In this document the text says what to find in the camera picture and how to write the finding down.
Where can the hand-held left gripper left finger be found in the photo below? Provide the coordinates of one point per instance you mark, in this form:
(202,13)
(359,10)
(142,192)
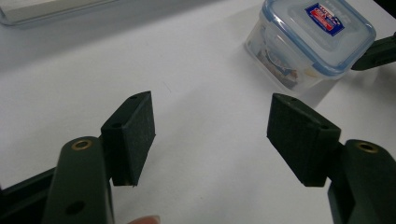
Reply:
(130,137)

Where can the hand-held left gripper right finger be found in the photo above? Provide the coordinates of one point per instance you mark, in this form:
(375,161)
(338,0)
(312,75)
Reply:
(299,137)

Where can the small clear food container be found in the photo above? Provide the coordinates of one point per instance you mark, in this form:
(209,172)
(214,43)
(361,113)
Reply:
(311,40)

